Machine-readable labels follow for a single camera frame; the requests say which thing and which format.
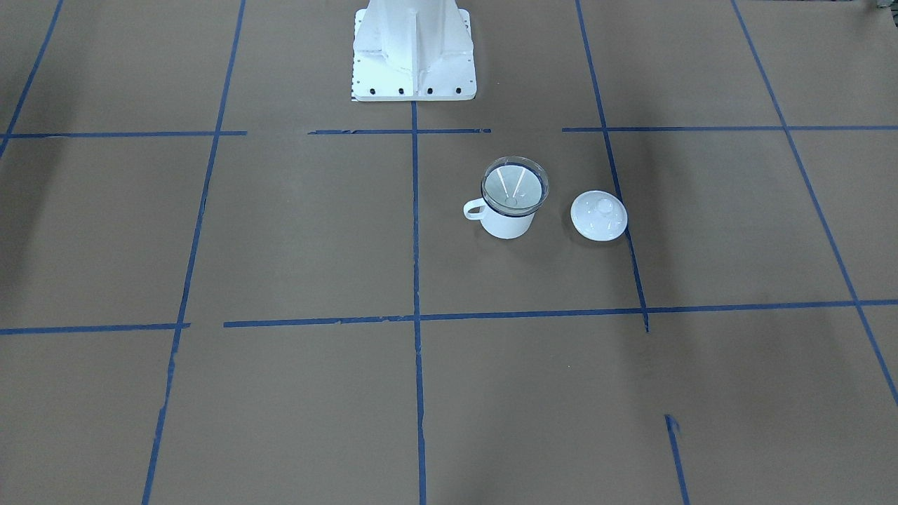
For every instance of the white ceramic lid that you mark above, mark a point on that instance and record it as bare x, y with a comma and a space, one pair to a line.
599, 216

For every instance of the white enamel cup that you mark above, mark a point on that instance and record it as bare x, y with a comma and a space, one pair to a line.
497, 225

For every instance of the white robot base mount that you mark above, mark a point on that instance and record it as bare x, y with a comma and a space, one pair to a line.
413, 50

